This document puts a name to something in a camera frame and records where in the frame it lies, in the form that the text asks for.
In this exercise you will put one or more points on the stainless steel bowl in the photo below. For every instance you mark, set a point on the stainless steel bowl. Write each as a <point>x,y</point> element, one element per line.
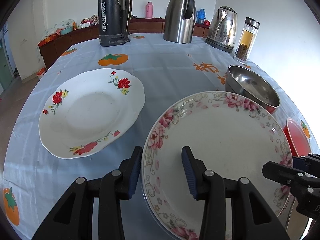
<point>242,81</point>

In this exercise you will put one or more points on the white plastic bucket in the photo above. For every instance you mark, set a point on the white plastic bucket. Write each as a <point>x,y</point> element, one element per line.
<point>41,72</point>

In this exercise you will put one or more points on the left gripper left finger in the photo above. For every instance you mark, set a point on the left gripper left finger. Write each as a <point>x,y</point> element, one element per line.
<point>93,204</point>

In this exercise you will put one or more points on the teal bowl on sideboard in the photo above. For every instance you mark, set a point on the teal bowl on sideboard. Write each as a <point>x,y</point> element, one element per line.
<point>67,30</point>

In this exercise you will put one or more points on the glass tea bottle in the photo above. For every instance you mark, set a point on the glass tea bottle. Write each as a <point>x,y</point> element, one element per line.
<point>247,39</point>

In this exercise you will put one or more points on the mesh food cover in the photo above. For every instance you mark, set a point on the mesh food cover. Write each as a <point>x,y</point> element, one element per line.
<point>56,29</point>

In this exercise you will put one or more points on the stainless electric kettle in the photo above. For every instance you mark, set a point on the stainless electric kettle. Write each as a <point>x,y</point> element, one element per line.
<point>222,30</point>

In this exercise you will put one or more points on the pink thermos bottle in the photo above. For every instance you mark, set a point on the pink thermos bottle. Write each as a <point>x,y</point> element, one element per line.
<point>149,11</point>

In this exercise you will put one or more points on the persimmon print tablecloth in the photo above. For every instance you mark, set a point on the persimmon print tablecloth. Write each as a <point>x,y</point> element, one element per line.
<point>34,179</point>

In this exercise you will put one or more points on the steel carafe black handle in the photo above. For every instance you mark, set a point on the steel carafe black handle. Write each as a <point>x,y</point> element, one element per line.
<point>180,21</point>

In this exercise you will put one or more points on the pink floral rim plate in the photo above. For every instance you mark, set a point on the pink floral rim plate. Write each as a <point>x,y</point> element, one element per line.
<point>232,135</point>

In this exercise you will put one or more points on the red flower white plate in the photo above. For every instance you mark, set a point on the red flower white plate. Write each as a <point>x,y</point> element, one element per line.
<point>89,111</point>

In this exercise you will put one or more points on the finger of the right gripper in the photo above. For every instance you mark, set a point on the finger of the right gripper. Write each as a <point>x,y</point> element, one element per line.
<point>308,163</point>
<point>303,186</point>

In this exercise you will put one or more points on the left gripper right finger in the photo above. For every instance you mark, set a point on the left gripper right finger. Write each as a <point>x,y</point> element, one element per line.
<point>252,218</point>

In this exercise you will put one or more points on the blue thermos jug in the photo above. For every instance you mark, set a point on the blue thermos jug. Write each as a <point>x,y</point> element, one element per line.
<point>200,16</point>

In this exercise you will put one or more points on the green door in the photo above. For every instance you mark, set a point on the green door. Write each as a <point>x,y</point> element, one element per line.
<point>6,77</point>

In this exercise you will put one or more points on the dark wooden sideboard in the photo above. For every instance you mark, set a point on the dark wooden sideboard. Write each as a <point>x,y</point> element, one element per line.
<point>59,45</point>

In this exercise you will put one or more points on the red plastic bowl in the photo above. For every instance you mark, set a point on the red plastic bowl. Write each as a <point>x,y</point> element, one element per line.
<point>298,142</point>

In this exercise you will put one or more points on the large black thermos flask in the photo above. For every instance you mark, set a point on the large black thermos flask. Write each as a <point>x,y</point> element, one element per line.
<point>114,17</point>

